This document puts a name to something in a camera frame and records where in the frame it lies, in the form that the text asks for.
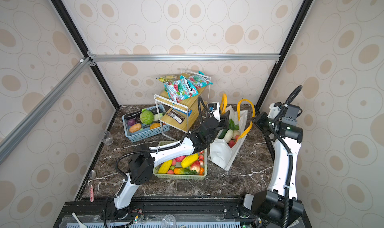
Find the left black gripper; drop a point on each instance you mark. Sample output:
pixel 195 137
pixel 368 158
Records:
pixel 224 122

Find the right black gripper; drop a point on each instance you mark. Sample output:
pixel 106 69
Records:
pixel 260 122

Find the green cucumber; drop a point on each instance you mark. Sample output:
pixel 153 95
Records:
pixel 223 133

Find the white grocery tote bag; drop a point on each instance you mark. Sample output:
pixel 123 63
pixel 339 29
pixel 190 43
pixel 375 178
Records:
pixel 220 152

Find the white radish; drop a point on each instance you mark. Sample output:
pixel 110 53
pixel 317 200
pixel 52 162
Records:
pixel 228 136

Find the red pepper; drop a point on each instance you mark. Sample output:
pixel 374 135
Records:
pixel 232 143

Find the leafy green vegetable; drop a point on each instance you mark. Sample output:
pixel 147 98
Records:
pixel 233 126

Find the green plastic fruit basket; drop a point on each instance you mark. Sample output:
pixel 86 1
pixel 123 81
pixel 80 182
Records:
pixel 184 177

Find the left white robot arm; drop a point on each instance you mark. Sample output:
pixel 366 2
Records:
pixel 137 167

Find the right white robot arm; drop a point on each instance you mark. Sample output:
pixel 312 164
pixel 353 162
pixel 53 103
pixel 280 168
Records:
pixel 279 202

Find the teal pink snack bag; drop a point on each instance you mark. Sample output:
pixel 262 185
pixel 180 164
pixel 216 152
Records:
pixel 199 80

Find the yellow green snack bag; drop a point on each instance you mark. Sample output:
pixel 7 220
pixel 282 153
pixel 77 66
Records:
pixel 168 78

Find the blue snack packet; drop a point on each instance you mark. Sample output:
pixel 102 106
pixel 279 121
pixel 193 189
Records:
pixel 184 111

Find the dark snack bar packet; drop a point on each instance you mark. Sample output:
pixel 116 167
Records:
pixel 176 116

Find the green orange papaya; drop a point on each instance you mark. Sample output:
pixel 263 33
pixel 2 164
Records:
pixel 184 171

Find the blue plastic vegetable basket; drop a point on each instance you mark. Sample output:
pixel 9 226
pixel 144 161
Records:
pixel 147 131

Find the green cabbage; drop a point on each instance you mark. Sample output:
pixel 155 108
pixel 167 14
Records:
pixel 146 117

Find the orange brown potato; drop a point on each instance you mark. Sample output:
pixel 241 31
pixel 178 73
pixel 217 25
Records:
pixel 135 128

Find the purple round vegetable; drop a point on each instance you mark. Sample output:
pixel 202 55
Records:
pixel 131 122

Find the clear plastic cup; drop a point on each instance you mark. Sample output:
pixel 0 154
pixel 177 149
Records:
pixel 106 137

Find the white wire wooden shelf rack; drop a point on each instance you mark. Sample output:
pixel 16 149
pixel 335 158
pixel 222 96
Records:
pixel 190 103

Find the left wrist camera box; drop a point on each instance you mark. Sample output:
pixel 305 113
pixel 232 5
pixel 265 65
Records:
pixel 214 110

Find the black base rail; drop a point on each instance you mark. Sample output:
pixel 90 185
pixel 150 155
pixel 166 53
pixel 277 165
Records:
pixel 103 213

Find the metal spoon pink handle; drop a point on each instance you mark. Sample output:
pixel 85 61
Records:
pixel 92 176

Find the horizontal aluminium frame bar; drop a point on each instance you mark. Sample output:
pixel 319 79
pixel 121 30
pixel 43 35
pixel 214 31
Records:
pixel 145 58

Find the diagonal aluminium frame bar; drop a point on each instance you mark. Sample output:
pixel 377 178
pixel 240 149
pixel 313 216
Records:
pixel 22 129

